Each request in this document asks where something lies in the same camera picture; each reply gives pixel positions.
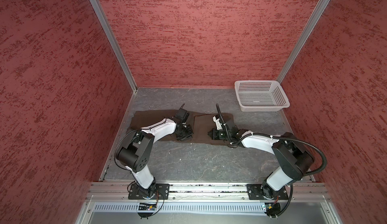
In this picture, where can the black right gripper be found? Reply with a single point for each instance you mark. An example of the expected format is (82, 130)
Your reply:
(214, 136)

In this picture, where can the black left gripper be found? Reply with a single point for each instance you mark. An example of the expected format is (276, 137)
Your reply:
(187, 137)

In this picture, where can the brown corduroy trousers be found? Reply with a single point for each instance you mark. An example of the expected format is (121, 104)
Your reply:
(201, 124)

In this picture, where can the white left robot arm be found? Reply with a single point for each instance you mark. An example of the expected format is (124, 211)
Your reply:
(134, 150)

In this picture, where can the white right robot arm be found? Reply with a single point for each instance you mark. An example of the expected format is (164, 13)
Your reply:
(293, 157)

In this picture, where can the white perforated plastic basket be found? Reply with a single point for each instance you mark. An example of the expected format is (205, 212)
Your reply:
(260, 96)

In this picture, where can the right small circuit board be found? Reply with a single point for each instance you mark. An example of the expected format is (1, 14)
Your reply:
(272, 209)

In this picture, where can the small circuit board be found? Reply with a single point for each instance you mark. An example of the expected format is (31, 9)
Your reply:
(272, 209)
(152, 207)

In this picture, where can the left small circuit board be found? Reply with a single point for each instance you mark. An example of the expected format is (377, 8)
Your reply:
(152, 207)

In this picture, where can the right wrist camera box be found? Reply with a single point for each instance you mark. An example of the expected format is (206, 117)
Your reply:
(224, 121)

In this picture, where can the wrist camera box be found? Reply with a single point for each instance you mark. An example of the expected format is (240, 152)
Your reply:
(182, 115)
(224, 121)

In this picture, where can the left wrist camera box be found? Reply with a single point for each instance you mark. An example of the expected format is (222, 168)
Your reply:
(182, 115)

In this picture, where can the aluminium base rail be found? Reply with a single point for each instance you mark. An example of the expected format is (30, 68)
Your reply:
(303, 192)

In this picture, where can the white slotted cable duct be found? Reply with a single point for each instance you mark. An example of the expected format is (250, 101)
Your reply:
(251, 208)

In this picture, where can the aluminium left corner post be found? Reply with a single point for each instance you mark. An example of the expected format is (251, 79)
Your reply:
(97, 7)

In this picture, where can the aluminium corner post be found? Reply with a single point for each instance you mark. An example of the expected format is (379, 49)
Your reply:
(306, 32)
(97, 7)

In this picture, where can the aluminium right corner post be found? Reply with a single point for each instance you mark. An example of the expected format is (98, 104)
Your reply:
(306, 32)

